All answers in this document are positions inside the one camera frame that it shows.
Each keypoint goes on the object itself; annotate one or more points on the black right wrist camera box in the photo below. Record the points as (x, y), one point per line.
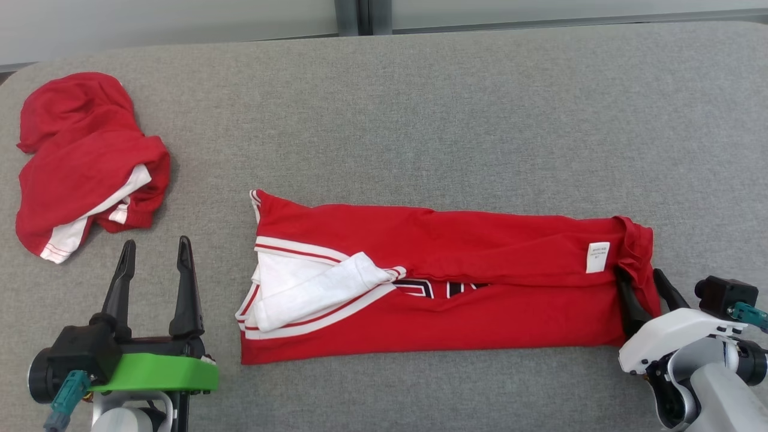
(723, 297)

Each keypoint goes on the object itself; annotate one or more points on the red shorts with white trim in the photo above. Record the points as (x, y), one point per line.
(84, 156)

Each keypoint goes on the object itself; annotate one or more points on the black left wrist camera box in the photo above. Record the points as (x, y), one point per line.
(81, 351)

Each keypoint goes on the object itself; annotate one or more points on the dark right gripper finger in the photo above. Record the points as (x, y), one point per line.
(671, 297)
(631, 312)

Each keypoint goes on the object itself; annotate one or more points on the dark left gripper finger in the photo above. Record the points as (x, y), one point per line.
(120, 300)
(186, 300)

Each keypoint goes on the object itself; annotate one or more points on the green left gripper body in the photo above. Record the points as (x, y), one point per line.
(162, 372)

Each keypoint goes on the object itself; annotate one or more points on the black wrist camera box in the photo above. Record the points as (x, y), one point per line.
(723, 297)
(81, 351)

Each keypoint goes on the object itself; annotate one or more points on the red white basketball jersey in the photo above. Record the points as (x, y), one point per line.
(480, 240)

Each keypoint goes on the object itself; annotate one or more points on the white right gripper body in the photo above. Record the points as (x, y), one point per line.
(666, 339)

